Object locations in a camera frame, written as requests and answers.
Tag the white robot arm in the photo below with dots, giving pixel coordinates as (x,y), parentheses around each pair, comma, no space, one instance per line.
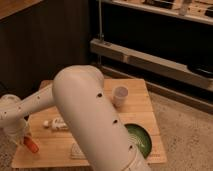
(77,92)

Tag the white sponge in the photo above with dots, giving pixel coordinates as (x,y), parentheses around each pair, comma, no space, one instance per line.
(76,152)

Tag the translucent plastic cup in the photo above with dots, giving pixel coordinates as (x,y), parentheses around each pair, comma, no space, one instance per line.
(120,94)

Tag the white tube bottle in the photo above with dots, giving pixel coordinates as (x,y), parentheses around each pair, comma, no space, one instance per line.
(56,124)

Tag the metal vertical pole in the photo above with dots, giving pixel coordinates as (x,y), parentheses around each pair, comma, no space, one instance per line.
(101,36)

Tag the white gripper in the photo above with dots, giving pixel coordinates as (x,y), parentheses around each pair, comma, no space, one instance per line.
(17,131)

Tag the green ribbed bowl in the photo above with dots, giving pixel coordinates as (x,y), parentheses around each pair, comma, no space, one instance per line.
(141,138)

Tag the wooden table board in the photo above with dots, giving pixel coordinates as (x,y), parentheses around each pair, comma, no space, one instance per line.
(55,147)

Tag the wooden shelf beam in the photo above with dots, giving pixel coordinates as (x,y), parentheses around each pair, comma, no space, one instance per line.
(150,63)

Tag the red orange pepper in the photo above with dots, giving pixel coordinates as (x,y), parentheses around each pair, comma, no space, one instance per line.
(30,144)

